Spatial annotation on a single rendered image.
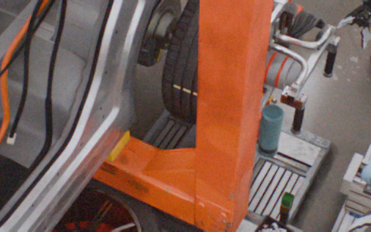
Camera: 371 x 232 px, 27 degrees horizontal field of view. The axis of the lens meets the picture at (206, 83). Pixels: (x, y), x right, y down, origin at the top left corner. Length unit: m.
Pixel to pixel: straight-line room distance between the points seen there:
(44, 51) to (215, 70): 0.88
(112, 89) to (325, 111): 1.61
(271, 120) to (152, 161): 0.50
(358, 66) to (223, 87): 2.13
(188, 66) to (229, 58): 0.68
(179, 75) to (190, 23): 0.20
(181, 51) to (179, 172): 0.45
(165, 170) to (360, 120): 1.52
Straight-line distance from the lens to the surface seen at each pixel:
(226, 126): 2.43
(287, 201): 2.94
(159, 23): 3.15
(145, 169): 2.96
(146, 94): 4.10
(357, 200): 2.97
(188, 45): 2.85
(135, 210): 3.08
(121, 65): 2.75
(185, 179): 2.83
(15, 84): 2.89
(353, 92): 4.21
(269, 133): 3.12
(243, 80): 2.23
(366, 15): 3.31
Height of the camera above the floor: 3.11
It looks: 49 degrees down
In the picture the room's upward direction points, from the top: 2 degrees clockwise
